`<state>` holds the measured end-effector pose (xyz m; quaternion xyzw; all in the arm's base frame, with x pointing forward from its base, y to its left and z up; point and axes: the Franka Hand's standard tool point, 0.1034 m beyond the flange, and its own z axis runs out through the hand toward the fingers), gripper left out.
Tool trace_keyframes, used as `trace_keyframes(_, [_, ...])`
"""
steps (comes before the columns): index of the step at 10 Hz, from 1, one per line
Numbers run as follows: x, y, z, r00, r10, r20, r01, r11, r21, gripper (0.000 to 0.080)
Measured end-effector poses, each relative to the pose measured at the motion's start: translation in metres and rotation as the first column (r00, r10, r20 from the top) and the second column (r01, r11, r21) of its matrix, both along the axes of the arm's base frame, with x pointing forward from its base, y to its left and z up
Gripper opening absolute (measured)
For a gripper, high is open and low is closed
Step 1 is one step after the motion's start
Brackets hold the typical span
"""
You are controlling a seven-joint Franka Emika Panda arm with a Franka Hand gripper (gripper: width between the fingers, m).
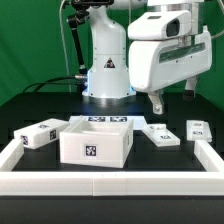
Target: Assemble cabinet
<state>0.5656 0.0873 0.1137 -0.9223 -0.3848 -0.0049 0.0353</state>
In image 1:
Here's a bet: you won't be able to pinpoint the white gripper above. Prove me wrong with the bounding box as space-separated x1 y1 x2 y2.
129 27 212 115

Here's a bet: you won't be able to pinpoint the white door panel with knob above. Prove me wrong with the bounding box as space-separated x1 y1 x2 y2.
142 124 180 147

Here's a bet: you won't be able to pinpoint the white cabinet body box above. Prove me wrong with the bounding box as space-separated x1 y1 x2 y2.
59 117 133 168

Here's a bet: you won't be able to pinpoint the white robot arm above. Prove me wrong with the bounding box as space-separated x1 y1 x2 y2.
83 0 213 114

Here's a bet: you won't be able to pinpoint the white cabinet top block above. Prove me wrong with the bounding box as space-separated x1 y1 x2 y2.
14 118 69 149

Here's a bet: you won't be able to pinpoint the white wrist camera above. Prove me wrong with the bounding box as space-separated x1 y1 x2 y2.
128 10 191 41

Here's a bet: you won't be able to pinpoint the white marker base plate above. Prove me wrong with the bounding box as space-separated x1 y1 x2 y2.
69 116 146 125

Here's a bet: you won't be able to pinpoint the white U-shaped fence frame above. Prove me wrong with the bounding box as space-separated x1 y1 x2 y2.
0 140 224 196

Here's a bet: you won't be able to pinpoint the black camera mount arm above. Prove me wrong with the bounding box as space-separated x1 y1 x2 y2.
66 0 115 81

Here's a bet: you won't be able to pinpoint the black cables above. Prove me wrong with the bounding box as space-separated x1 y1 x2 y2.
22 75 89 94

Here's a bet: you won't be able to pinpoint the grey hanging cable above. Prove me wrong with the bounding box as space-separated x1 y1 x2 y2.
58 0 73 94

